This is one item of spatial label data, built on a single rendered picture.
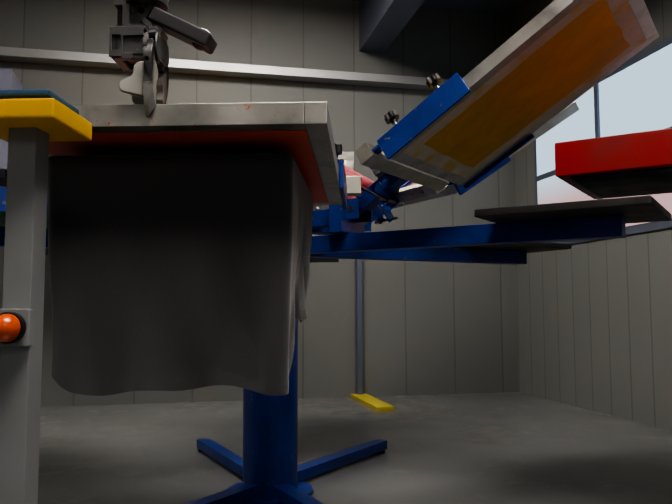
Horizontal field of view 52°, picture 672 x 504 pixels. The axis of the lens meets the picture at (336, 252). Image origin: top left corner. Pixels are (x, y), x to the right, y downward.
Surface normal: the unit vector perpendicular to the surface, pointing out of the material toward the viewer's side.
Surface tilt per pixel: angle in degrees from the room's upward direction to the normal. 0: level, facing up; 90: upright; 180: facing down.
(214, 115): 89
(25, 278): 90
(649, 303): 90
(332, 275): 90
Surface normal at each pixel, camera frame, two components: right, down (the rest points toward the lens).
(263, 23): 0.22, -0.07
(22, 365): -0.04, -0.08
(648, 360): -0.98, -0.01
